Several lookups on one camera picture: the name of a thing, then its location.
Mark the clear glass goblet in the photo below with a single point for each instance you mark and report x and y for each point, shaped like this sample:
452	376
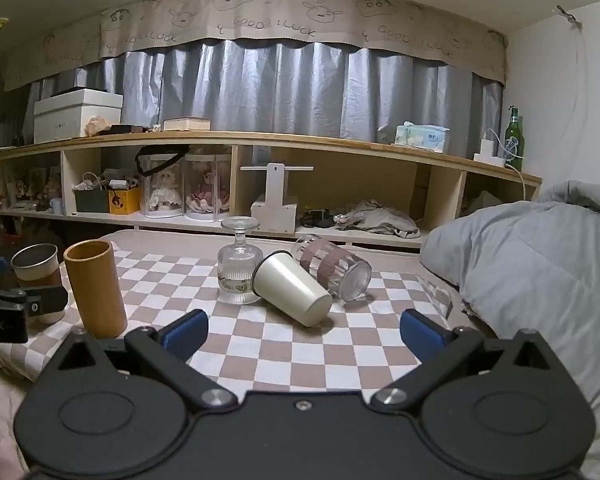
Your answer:
236	265

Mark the large white box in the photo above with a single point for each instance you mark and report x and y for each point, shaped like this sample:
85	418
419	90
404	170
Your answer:
65	120

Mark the long wooden shelf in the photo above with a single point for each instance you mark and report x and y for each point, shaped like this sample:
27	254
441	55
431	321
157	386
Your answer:
340	170

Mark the grey quilt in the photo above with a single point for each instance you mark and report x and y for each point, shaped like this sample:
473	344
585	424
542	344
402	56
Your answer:
535	280

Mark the glass cup with brown sleeve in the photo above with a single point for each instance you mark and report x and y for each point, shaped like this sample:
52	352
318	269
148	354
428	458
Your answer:
330	262

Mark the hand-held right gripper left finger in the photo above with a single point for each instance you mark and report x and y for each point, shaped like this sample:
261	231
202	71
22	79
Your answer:
185	334

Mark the dark brown flat box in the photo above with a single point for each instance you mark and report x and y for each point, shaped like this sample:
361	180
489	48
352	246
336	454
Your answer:
129	129

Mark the clear doll container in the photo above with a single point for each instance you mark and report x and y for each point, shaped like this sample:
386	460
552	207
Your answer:
206	190
162	190

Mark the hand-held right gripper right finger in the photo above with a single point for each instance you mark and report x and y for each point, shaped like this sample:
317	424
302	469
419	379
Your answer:
422	334

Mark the crumpled beige paper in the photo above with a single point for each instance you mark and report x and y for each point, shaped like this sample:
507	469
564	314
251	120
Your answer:
98	126

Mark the beige quilted bed sheet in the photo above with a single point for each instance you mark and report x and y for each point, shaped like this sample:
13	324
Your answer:
0	400

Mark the grey curtain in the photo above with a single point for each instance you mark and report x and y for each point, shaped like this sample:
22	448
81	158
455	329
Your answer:
290	90

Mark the green glass bottle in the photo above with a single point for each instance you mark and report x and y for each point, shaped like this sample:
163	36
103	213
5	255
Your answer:
514	140

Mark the steel cup with white sleeve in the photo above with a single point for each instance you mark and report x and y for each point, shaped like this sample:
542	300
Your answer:
42	271

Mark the wooden stand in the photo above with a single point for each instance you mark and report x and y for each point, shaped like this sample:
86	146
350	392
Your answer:
276	200

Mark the metal wall hook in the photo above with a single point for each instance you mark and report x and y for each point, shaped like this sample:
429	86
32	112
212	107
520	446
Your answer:
569	16

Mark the white charger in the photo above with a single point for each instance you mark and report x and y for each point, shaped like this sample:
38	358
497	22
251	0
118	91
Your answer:
487	150

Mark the small dark items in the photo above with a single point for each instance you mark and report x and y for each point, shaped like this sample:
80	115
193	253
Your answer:
317	217

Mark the tissue pack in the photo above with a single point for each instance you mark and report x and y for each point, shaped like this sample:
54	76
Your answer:
422	137

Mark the cream book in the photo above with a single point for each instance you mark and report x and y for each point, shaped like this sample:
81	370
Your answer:
186	123

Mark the yellow box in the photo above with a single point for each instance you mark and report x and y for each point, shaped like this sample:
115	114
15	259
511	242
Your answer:
124	202

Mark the yellow cylindrical cup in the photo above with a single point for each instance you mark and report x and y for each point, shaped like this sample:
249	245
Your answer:
97	290

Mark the dark green box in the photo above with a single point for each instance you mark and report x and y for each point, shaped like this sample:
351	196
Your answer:
91	201

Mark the beige printed valance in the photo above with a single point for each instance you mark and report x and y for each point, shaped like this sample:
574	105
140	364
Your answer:
260	20

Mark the pile of grey clothes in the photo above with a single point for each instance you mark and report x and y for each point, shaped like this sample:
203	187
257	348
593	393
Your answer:
380	220

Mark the brown white checkered cloth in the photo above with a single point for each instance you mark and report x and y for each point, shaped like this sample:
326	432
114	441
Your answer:
290	355

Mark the cream white cup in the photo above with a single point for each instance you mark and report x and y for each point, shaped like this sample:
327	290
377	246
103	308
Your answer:
290	290

